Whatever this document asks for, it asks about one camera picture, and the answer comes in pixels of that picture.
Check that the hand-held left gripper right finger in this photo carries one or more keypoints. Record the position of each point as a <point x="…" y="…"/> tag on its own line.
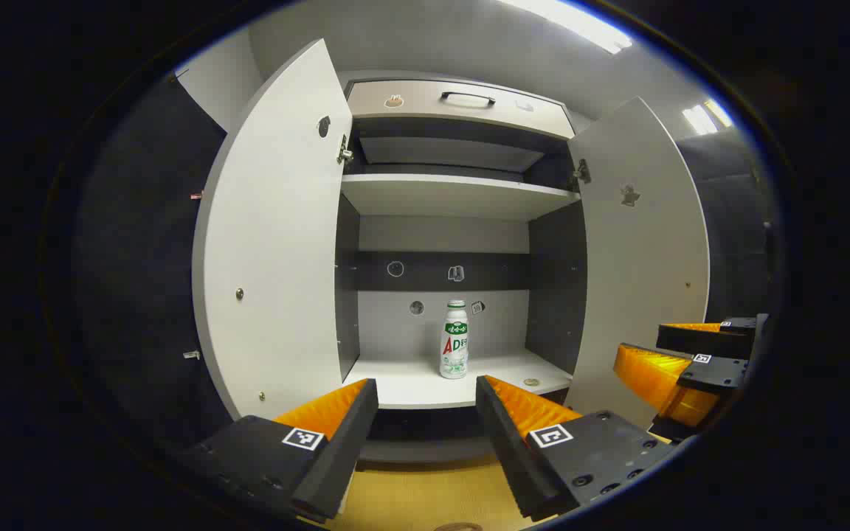
<point x="506" y="450"/>

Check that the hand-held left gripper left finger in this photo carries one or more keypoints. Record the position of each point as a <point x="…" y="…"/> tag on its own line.
<point x="344" y="450"/>

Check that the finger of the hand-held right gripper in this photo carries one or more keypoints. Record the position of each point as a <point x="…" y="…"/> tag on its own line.
<point x="698" y="341"/>
<point x="716" y="372"/>

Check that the grey cabinet door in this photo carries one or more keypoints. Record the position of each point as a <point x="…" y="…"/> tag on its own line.
<point x="639" y="273"/>
<point x="277" y="243"/>

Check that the white bottle green label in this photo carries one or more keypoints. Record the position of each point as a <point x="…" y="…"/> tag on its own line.
<point x="454" y="346"/>

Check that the grey cabinet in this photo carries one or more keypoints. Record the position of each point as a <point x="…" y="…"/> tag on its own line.
<point x="395" y="335"/>

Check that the grey cabinet shelf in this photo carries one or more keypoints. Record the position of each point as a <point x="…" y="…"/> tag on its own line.
<point x="454" y="195"/>
<point x="410" y="387"/>

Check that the metal door hinge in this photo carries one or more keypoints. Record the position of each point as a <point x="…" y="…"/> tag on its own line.
<point x="344" y="151"/>
<point x="582" y="172"/>

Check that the grey cabinet drawer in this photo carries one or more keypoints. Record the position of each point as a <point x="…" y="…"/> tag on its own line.
<point x="469" y="118"/>

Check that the black backdrop cloth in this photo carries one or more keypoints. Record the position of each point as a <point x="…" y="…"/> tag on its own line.
<point x="735" y="236"/>
<point x="144" y="280"/>

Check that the small ceiling light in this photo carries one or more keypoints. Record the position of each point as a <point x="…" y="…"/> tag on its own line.
<point x="699" y="119"/>

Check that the long ceiling light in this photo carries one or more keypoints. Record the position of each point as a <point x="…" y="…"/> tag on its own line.
<point x="580" y="26"/>

